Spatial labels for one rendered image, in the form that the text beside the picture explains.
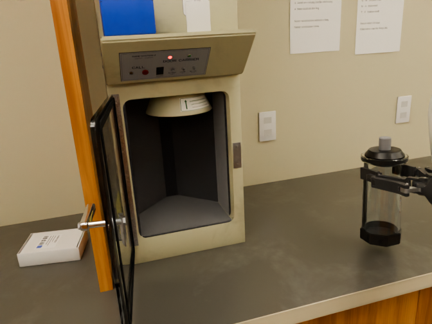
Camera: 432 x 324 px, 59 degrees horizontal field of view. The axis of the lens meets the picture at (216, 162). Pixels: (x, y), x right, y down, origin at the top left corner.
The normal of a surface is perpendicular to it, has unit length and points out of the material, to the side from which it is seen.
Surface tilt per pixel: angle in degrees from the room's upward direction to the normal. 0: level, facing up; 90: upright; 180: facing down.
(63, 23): 90
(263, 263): 0
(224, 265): 0
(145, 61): 135
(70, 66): 90
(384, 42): 90
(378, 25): 90
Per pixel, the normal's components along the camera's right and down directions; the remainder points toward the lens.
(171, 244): 0.29, 0.28
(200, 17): 0.04, 0.31
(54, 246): -0.05, -0.95
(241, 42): 0.24, 0.87
